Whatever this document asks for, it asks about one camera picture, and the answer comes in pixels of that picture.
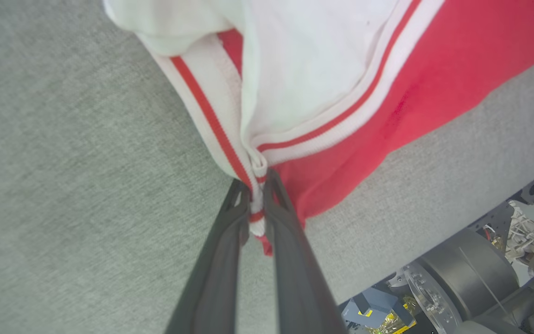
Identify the red and white garment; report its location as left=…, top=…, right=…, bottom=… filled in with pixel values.
left=102, top=0, right=534, bottom=257

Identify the grey robot torso cylinder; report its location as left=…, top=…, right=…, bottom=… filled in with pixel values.
left=401, top=227, right=534, bottom=334

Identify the grey fabric sofa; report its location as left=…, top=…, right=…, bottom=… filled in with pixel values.
left=0, top=0, right=534, bottom=334

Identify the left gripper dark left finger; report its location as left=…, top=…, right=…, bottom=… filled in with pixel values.
left=165, top=179, right=252, bottom=334

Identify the black perforated plate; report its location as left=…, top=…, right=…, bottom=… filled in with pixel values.
left=508, top=177, right=534, bottom=206

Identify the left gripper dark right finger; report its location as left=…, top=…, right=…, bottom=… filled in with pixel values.
left=263, top=169, right=347, bottom=334

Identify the white wire bundle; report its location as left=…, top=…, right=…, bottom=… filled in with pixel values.
left=503, top=206, right=534, bottom=263

